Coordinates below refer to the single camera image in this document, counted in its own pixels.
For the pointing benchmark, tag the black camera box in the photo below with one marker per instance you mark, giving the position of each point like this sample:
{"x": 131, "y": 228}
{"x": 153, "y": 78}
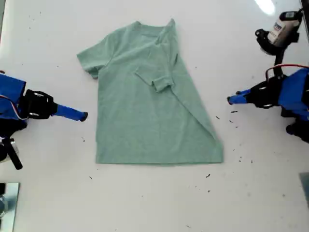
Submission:
{"x": 281, "y": 31}
{"x": 14, "y": 154}

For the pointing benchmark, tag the shiny steel plate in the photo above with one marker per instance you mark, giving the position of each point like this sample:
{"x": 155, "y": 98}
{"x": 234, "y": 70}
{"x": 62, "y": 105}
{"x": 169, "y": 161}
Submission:
{"x": 12, "y": 207}

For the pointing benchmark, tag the steel post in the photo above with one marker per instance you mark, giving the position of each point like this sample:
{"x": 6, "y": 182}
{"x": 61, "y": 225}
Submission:
{"x": 3, "y": 205}

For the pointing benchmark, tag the green t-shirt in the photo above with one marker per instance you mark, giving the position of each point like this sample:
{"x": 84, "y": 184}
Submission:
{"x": 144, "y": 108}

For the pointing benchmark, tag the black clamp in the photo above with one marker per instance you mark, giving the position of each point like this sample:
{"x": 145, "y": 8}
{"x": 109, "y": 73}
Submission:
{"x": 2, "y": 188}

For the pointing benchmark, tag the black camera stalk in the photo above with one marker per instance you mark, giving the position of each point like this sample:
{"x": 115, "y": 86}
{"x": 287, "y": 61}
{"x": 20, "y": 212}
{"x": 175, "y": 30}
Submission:
{"x": 279, "y": 62}

